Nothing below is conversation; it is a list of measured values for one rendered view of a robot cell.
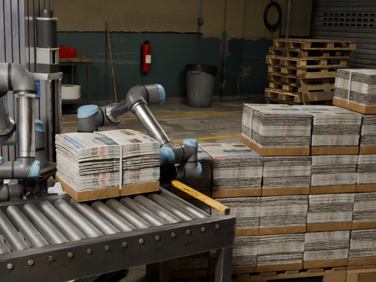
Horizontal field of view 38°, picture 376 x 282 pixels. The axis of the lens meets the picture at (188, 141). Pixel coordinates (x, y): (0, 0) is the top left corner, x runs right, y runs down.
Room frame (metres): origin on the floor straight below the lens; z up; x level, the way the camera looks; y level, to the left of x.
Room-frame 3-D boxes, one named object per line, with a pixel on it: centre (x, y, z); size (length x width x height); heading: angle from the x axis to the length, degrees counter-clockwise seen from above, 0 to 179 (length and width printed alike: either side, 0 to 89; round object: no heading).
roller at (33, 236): (1.89, 0.57, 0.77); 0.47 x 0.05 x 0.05; 32
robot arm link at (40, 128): (2.61, 0.76, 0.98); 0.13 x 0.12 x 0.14; 103
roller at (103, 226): (2.03, 0.35, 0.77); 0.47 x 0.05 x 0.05; 32
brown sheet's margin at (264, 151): (3.14, -0.50, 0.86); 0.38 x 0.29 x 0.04; 12
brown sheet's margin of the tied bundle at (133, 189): (2.40, 0.26, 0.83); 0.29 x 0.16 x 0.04; 32
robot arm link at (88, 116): (3.08, 0.57, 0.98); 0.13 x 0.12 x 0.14; 134
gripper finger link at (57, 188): (2.26, 0.55, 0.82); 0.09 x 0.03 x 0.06; 95
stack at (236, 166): (3.11, -0.38, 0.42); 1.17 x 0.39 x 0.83; 104
